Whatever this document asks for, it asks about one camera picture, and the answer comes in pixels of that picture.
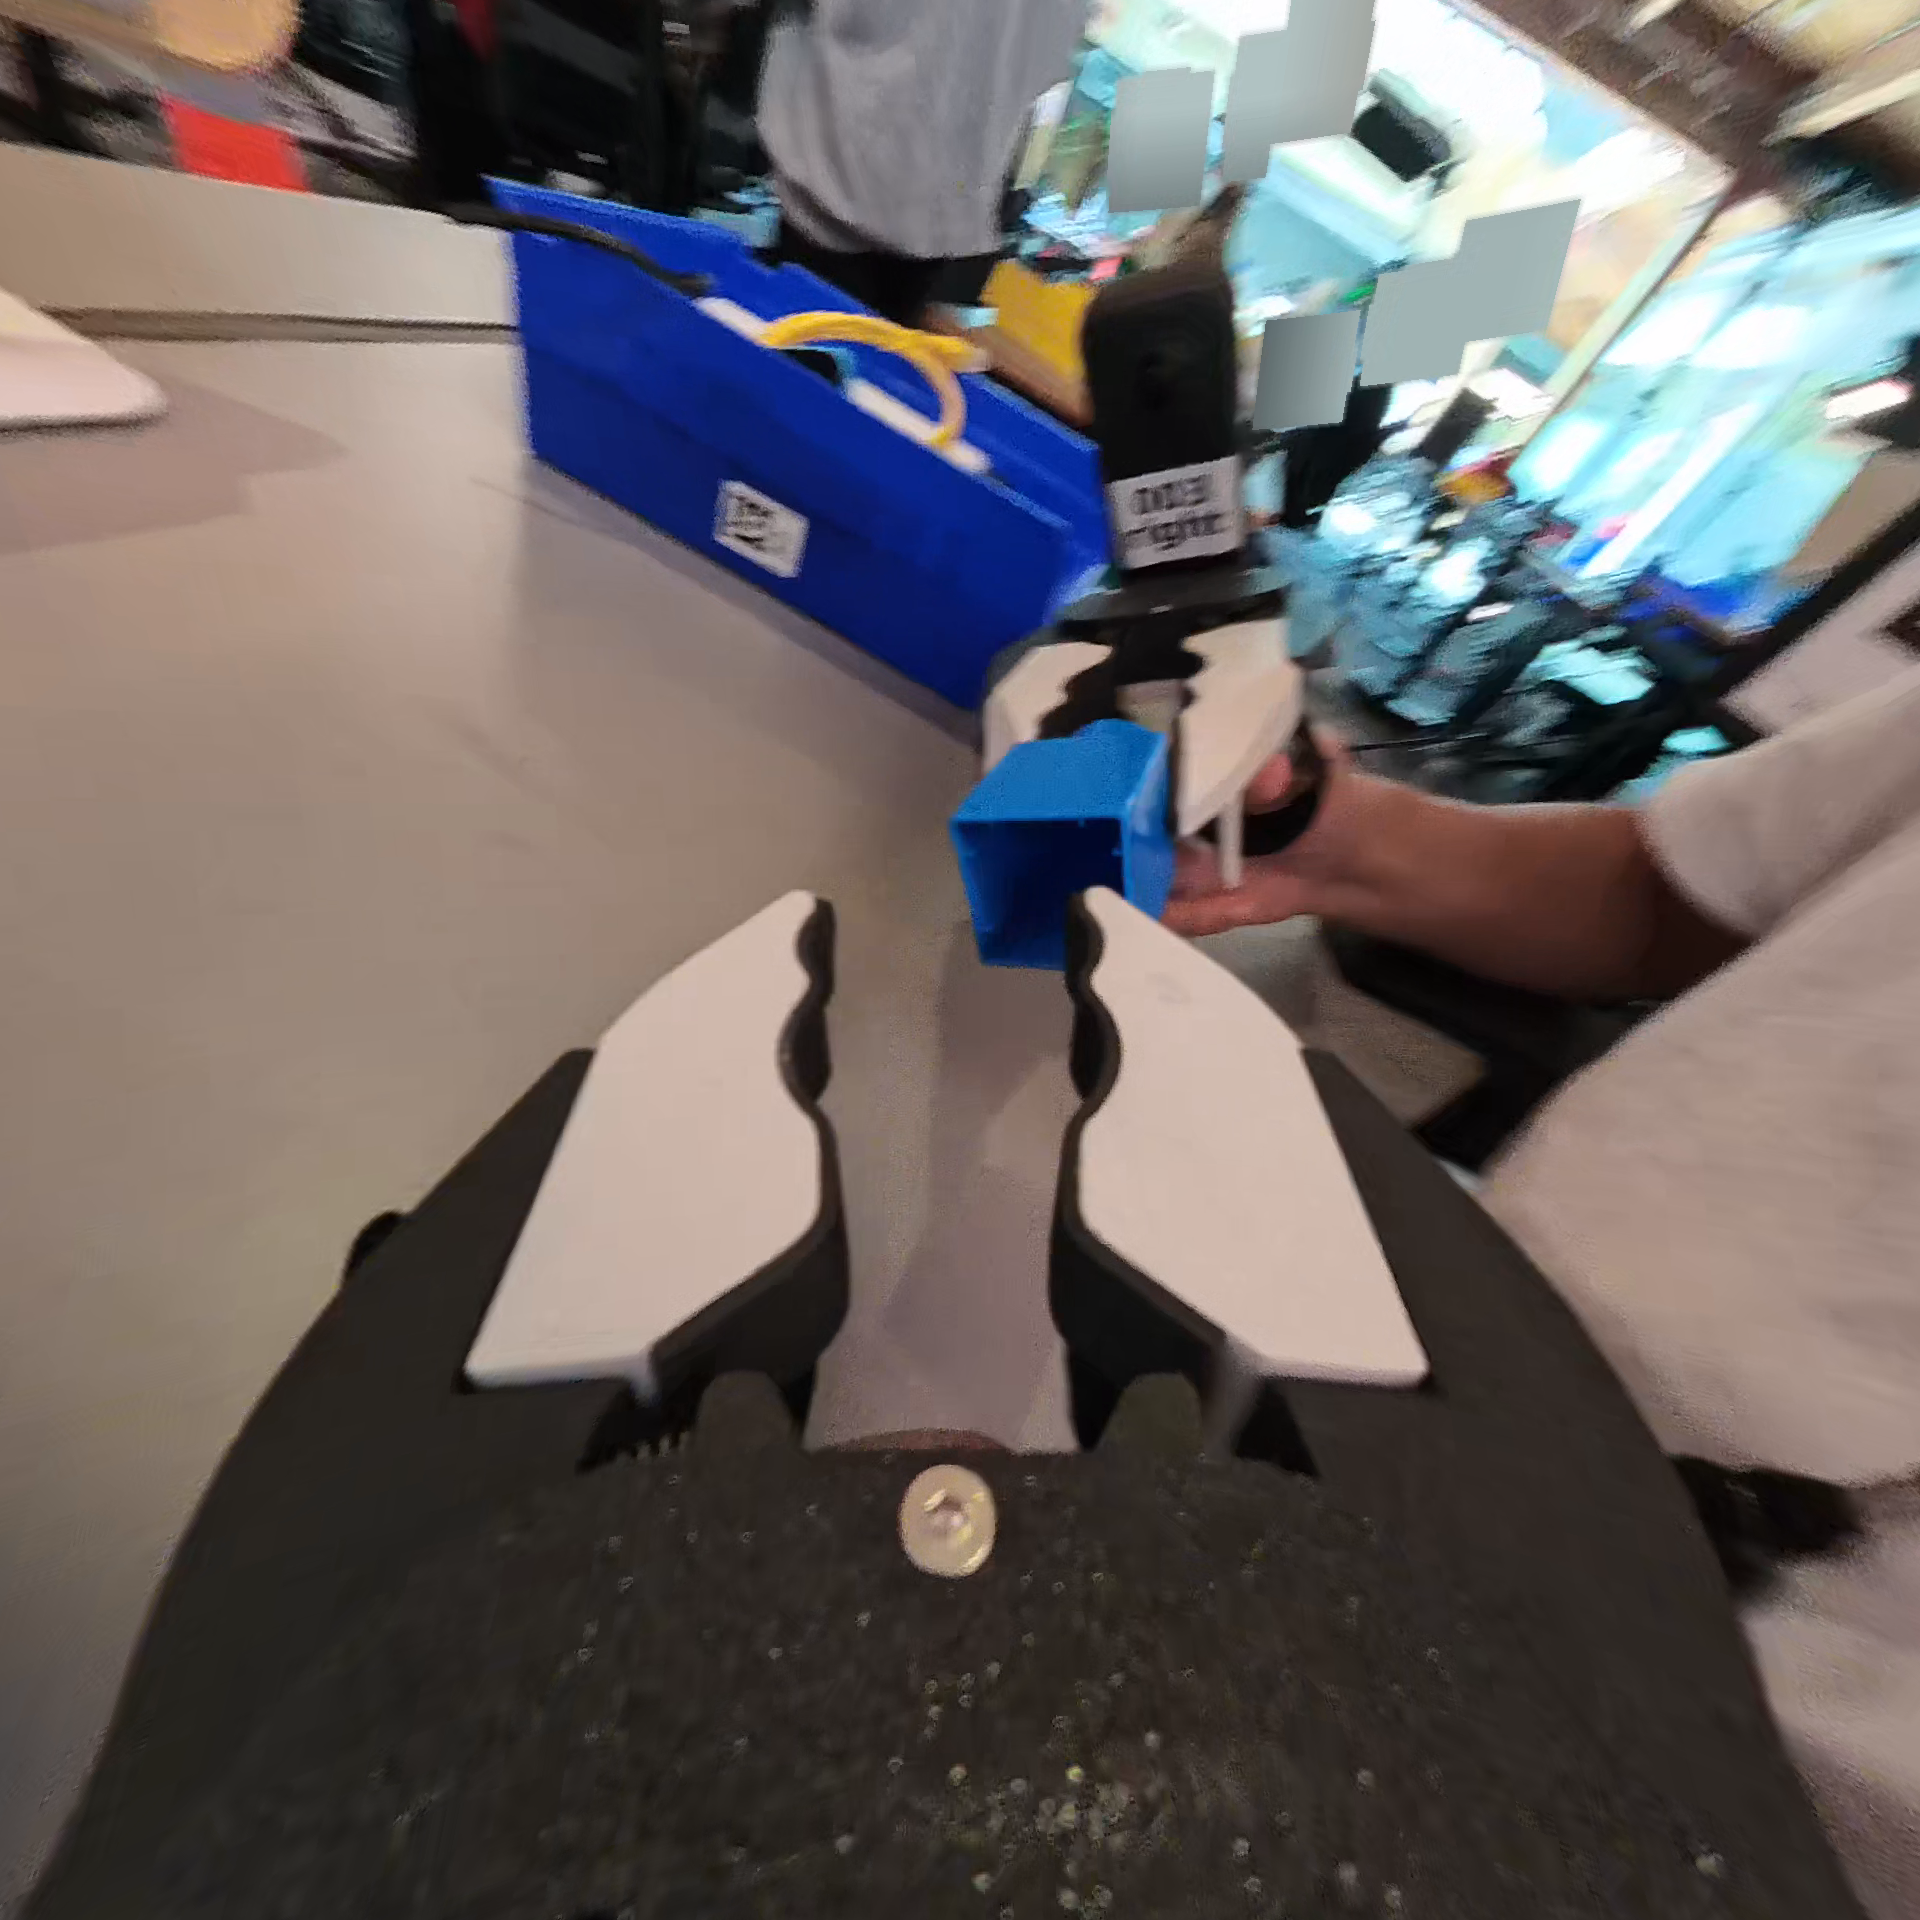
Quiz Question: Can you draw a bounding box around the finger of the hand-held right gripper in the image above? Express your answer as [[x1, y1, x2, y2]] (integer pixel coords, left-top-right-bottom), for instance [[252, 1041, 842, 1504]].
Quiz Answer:
[[1171, 619, 1312, 844], [979, 631, 1148, 771]]

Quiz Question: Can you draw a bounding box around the yellow ethernet cable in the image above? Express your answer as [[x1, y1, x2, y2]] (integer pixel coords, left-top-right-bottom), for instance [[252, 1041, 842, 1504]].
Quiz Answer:
[[753, 311, 990, 449]]

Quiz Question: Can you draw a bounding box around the black cable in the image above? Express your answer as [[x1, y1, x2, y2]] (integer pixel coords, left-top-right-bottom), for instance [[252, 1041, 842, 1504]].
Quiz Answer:
[[445, 204, 713, 297]]

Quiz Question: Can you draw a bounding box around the blue square plastic cup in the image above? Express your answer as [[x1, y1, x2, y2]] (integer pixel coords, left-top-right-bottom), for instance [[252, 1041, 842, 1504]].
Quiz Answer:
[[949, 721, 1181, 973]]

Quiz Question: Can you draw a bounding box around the white bottle black cap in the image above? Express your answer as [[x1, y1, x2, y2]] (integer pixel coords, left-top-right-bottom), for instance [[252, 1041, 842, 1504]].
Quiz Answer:
[[693, 297, 991, 480]]

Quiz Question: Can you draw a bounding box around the person's white shirt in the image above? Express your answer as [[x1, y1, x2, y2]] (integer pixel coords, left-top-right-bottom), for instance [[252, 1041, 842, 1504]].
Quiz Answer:
[[1481, 677, 1920, 1916]]

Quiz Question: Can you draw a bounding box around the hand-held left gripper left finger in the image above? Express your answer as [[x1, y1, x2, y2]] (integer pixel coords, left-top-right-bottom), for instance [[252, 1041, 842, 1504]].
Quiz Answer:
[[465, 887, 850, 1424]]

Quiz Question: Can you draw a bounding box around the person's right hand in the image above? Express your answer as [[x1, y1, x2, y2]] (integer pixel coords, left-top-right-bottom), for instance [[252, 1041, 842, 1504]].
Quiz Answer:
[[1166, 739, 1370, 942]]

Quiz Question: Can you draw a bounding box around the orange traffic cone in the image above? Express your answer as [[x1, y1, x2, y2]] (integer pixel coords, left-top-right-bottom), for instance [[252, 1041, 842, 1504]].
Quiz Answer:
[[160, 89, 315, 195]]

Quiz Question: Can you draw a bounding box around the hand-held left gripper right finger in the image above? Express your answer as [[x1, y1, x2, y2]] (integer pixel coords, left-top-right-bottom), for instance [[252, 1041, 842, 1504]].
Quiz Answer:
[[1047, 887, 1430, 1453]]

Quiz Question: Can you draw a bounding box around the yellow bin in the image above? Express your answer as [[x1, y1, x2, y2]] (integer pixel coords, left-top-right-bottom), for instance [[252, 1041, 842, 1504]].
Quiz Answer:
[[979, 256, 1100, 425]]

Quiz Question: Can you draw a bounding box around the blue bin with tag sticker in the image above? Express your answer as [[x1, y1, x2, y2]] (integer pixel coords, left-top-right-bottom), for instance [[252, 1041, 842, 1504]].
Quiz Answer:
[[483, 177, 1116, 709]]

